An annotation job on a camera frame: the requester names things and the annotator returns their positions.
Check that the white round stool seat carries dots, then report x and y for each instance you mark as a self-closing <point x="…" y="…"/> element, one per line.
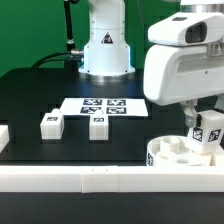
<point x="170" y="151"/>

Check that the white marker base plate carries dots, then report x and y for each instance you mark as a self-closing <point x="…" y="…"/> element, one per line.
<point x="109" y="106"/>

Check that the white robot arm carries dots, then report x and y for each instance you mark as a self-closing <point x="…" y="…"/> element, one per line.
<point x="107" y="54"/>

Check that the white U-shaped fence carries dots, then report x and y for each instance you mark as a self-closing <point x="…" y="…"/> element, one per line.
<point x="165" y="177"/>

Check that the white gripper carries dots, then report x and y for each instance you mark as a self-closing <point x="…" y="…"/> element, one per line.
<point x="185" y="62"/>

